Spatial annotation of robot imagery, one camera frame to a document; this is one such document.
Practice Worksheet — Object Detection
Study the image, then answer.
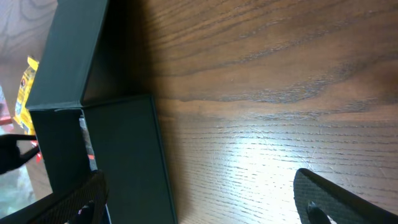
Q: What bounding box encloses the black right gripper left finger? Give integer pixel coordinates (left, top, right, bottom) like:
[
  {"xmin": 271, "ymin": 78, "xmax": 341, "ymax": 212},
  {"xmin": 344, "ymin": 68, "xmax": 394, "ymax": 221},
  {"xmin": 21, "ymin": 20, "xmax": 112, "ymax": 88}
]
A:
[{"xmin": 1, "ymin": 170, "xmax": 108, "ymax": 224}]

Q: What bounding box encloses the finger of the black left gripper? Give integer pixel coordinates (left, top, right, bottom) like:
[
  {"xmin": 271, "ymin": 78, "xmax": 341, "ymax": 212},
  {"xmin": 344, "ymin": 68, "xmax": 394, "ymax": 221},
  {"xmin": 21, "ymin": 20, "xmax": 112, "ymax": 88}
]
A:
[{"xmin": 1, "ymin": 134, "xmax": 40, "ymax": 174}]

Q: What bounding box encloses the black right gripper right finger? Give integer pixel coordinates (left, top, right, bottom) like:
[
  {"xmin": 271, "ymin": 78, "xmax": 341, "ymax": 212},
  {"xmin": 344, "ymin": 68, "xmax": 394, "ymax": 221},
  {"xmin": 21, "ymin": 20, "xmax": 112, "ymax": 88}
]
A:
[{"xmin": 294, "ymin": 168, "xmax": 397, "ymax": 223}]

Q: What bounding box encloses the black snack packet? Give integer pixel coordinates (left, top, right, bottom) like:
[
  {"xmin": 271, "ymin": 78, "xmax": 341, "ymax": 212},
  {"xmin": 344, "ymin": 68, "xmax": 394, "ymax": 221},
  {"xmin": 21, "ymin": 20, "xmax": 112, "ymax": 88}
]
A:
[{"xmin": 79, "ymin": 116, "xmax": 98, "ymax": 170}]

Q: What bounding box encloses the red snack packet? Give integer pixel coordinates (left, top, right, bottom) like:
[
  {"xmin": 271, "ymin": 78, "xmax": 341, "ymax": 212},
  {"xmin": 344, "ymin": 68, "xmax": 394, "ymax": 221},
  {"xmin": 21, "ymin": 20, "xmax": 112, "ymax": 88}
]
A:
[{"xmin": 1, "ymin": 89, "xmax": 13, "ymax": 135}]

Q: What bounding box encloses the yellow snack packet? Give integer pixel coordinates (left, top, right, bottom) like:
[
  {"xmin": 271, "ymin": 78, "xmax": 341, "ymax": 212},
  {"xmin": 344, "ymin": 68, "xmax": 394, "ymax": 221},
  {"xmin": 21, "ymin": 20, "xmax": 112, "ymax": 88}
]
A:
[{"xmin": 14, "ymin": 56, "xmax": 39, "ymax": 135}]

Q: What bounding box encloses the black open gift box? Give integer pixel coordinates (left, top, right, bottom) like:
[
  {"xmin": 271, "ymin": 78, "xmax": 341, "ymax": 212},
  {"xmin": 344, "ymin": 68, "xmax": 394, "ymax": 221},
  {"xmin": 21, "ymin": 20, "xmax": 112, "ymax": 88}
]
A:
[{"xmin": 26, "ymin": 0, "xmax": 177, "ymax": 223}]

